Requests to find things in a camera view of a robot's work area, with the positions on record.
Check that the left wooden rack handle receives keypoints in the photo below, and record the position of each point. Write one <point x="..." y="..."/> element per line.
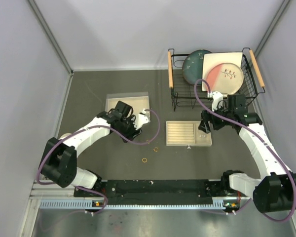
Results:
<point x="170" y="72"/>

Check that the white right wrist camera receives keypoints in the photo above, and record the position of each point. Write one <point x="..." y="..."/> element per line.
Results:
<point x="218" y="100"/>

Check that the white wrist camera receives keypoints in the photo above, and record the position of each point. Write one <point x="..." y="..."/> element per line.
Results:
<point x="218" y="100"/>
<point x="141" y="119"/>

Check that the beige velvet jewelry tray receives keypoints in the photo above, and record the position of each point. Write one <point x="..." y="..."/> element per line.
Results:
<point x="184" y="133"/>

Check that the dark green round plate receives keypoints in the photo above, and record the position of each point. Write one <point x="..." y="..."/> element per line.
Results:
<point x="192" y="68"/>

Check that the aluminium frame rail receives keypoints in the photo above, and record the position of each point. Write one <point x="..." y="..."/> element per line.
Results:
<point x="52" y="191"/>

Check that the right wooden rack handle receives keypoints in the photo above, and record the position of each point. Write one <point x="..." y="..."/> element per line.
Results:
<point x="256" y="68"/>

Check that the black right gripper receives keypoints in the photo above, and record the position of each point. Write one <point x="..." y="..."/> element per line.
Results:
<point x="204" y="125"/>

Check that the pink and cream round plate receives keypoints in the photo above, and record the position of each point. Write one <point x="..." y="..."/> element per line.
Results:
<point x="226" y="78"/>

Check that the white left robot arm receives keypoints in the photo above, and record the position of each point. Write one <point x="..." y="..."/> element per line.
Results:
<point x="59" y="161"/>

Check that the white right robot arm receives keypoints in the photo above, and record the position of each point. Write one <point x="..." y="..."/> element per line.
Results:
<point x="275" y="189"/>

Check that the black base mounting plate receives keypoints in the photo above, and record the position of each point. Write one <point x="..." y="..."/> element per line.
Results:
<point x="164" y="192"/>

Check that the white square plate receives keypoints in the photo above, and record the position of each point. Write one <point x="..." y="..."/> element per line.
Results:
<point x="213" y="59"/>

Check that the wooden rack handle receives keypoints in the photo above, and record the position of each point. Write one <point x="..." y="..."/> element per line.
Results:
<point x="170" y="72"/>
<point x="256" y="68"/>

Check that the yellow mug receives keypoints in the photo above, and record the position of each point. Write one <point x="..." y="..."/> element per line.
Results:
<point x="64" y="135"/>

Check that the black wire dish rack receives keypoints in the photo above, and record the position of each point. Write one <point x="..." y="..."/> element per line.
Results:
<point x="182" y="92"/>

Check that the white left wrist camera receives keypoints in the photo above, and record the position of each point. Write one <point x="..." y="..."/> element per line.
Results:
<point x="141" y="119"/>

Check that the blue slotted cable duct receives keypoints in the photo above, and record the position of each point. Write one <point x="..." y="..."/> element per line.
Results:
<point x="217" y="204"/>

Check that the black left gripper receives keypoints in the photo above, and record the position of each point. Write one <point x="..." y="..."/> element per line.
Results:
<point x="131" y="134"/>

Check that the clear lidded beige box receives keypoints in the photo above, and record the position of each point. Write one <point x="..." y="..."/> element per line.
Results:
<point x="138" y="100"/>

